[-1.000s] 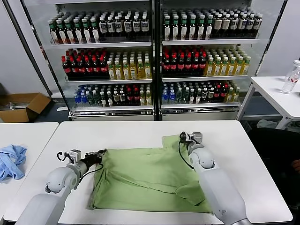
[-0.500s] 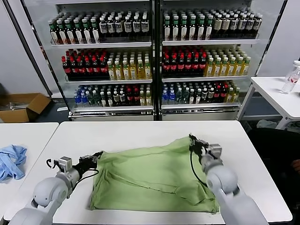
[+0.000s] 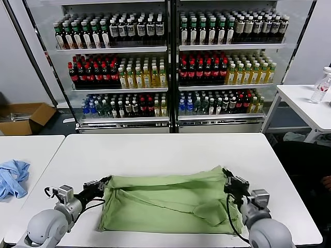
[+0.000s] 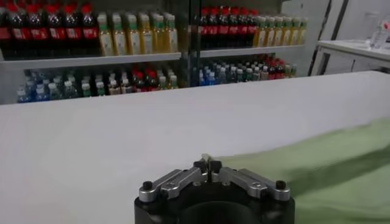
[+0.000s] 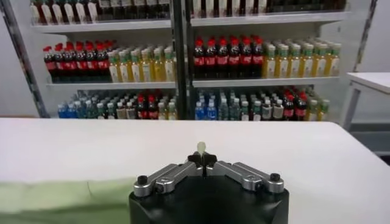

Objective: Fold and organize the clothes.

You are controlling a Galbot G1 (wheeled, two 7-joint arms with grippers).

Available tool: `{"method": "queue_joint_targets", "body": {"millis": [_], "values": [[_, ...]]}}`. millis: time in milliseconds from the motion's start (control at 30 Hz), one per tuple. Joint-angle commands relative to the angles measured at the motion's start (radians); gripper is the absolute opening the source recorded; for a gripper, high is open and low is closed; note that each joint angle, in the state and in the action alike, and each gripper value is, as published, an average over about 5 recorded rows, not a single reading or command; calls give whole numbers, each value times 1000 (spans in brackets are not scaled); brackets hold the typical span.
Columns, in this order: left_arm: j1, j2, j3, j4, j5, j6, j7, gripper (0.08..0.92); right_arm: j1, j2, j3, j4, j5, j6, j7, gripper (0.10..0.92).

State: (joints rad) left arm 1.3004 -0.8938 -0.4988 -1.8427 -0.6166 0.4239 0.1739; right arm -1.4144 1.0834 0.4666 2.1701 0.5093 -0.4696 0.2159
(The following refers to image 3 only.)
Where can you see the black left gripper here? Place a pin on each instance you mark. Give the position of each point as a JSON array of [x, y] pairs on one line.
[[91, 189]]

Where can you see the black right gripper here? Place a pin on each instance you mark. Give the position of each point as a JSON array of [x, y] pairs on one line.
[[236, 187]]

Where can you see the light green t-shirt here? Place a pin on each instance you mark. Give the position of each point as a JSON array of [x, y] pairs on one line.
[[168, 201]]

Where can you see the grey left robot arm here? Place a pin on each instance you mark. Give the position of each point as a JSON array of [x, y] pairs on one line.
[[46, 224]]

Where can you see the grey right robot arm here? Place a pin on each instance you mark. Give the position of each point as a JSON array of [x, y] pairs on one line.
[[269, 232]]

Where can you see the person in black clothes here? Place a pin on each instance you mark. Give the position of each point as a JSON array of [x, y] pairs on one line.
[[302, 165]]

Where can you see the bare person hand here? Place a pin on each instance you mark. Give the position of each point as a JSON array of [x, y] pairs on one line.
[[327, 184]]

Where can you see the white cap dark drink bottle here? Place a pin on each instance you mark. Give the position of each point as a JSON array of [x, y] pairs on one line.
[[135, 109], [232, 106], [114, 111], [211, 108], [225, 106], [121, 111], [128, 109], [218, 107]]

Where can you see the small white flat object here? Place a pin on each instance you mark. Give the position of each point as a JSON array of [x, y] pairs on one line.
[[69, 120]]

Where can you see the green tinted water bottle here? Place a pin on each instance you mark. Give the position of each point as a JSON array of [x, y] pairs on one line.
[[101, 111], [108, 111], [197, 107], [205, 107]]

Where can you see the blue water bottle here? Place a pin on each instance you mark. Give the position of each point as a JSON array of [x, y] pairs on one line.
[[85, 111], [182, 107], [190, 107], [93, 111]]

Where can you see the red cap cola bottle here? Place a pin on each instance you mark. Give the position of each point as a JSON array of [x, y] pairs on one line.
[[73, 76], [89, 76], [105, 76], [114, 76], [246, 104], [143, 109], [183, 73], [239, 104], [224, 73], [150, 109], [199, 73], [216, 73], [81, 76], [192, 73], [208, 73], [97, 76]]

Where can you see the yellow juice bottle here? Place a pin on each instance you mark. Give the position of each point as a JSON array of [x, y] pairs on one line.
[[263, 75], [247, 76], [253, 106], [231, 76], [164, 109], [260, 105], [139, 80], [255, 76], [155, 79], [239, 76], [131, 80], [123, 80], [271, 75], [147, 80], [163, 79], [157, 109]]

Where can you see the grey crumpled cloth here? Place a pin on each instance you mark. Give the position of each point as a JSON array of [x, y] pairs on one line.
[[293, 137]]

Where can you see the crumpled light blue cloth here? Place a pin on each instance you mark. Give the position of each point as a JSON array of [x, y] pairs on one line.
[[13, 178]]

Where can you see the open cardboard box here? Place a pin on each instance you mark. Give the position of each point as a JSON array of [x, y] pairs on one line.
[[18, 127]]

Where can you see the white side table with legs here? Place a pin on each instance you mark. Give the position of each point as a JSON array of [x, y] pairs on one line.
[[297, 98]]

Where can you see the bundle of metal rods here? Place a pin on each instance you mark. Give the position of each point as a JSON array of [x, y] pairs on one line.
[[15, 117]]

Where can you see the clear bottle with red label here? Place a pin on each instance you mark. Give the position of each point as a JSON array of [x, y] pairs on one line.
[[318, 95]]

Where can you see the white beverage display cabinet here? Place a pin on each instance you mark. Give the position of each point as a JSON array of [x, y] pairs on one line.
[[116, 49], [232, 47]]

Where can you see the green cap tea bottle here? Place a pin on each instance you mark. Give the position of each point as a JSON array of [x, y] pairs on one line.
[[96, 38], [230, 33], [68, 38], [59, 38], [193, 33], [184, 33], [212, 33], [86, 38], [77, 38], [221, 33], [105, 38], [203, 33]]

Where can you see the clear white cap bottle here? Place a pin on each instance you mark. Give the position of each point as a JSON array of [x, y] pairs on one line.
[[326, 70]]

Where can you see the black diagonal metal pole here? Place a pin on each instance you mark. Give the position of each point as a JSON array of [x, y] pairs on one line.
[[31, 55]]

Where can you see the beige label tea bottle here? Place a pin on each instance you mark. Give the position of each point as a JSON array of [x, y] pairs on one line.
[[240, 27], [249, 27]]

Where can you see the white cap dark label bottle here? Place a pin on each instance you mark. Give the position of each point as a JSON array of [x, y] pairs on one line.
[[267, 27], [276, 27], [151, 30], [113, 31], [141, 30], [258, 27], [131, 31], [160, 30], [284, 27], [122, 31]]

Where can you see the transparent cabinet side panel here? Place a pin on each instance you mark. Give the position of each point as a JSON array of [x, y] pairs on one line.
[[294, 38], [49, 38]]

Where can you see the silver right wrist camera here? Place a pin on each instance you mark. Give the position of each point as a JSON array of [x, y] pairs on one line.
[[259, 199]]

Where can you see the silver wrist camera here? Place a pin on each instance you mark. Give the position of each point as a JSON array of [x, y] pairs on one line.
[[65, 192], [259, 199]]

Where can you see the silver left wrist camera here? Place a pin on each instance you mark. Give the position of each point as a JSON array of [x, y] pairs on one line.
[[65, 192]]

